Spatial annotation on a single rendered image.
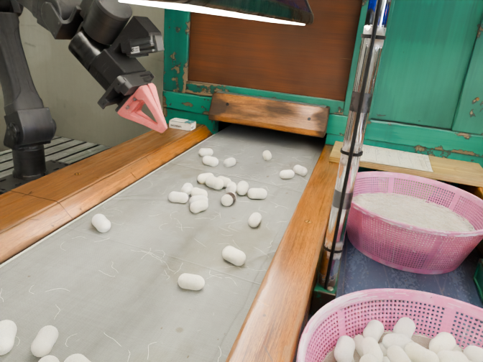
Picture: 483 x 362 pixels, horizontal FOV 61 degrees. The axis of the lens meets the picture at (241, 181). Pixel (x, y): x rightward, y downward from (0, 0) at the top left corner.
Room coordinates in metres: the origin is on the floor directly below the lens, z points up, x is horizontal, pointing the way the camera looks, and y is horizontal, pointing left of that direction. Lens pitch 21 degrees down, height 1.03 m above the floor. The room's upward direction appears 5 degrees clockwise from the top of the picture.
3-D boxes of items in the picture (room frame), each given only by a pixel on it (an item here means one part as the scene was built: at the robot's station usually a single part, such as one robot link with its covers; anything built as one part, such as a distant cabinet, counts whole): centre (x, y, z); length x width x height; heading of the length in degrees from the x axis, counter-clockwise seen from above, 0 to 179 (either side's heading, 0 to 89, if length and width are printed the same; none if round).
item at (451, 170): (0.90, -0.37, 0.77); 0.33 x 0.15 x 0.01; 75
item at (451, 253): (0.69, -0.31, 0.72); 0.27 x 0.27 x 0.10
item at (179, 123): (1.04, 0.16, 0.77); 0.06 x 0.04 x 0.02; 75
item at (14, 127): (0.84, 0.45, 0.77); 0.09 x 0.06 x 0.06; 147
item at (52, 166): (0.84, 0.46, 0.71); 0.20 x 0.07 x 0.08; 163
